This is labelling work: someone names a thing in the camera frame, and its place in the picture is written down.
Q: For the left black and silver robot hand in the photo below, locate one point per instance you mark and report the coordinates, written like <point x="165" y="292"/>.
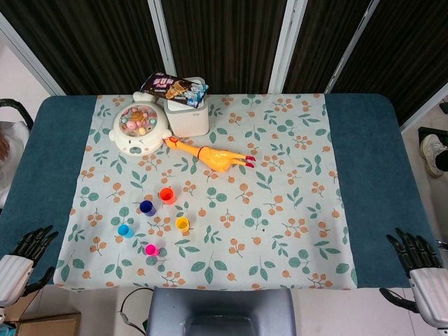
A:
<point x="15" y="276"/>

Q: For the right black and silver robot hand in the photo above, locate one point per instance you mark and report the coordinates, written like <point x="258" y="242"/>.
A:
<point x="430" y="290"/>

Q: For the light blue plastic cup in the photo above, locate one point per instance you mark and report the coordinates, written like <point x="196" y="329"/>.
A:
<point x="124" y="230"/>

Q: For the pink plastic cup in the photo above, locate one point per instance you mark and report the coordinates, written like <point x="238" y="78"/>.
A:
<point x="151" y="250"/>

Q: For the dark blue plastic cup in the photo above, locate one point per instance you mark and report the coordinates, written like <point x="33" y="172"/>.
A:
<point x="147" y="207"/>

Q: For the yellow plastic cup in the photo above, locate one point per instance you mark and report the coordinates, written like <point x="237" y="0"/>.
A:
<point x="182" y="224"/>

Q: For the brown cardboard box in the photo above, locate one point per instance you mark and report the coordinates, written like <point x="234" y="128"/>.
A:
<point x="49" y="325"/>

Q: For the person in white clothes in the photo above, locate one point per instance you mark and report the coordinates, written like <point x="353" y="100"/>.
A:
<point x="10" y="164"/>

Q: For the teal blue table cover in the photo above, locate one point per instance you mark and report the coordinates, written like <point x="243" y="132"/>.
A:
<point x="371" y="175"/>

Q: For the white sneaker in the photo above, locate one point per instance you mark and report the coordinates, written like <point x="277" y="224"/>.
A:
<point x="431" y="154"/>

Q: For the black chair armrest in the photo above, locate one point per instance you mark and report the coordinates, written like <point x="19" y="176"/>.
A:
<point x="22" y="110"/>

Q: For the orange plastic cup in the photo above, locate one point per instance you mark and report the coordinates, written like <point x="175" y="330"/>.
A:
<point x="167" y="196"/>

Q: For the white seal fishing toy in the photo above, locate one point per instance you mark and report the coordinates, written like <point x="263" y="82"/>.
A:
<point x="140" y="140"/>

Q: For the floral leaf print tablecloth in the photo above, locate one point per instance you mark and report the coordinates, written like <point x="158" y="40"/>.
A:
<point x="245" y="217"/>

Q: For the white square desktop bin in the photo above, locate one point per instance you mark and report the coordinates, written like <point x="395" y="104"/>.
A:
<point x="189" y="120"/>

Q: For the yellow rubber chicken toy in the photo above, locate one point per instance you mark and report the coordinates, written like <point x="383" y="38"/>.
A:
<point x="217" y="158"/>

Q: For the black partition screen panel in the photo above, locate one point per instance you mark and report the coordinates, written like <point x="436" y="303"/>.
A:
<point x="224" y="35"/>
<point x="322" y="45"/>
<point x="402" y="52"/>
<point x="87" y="42"/>

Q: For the dark purple snack bag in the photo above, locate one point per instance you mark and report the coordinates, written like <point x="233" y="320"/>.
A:
<point x="164" y="85"/>

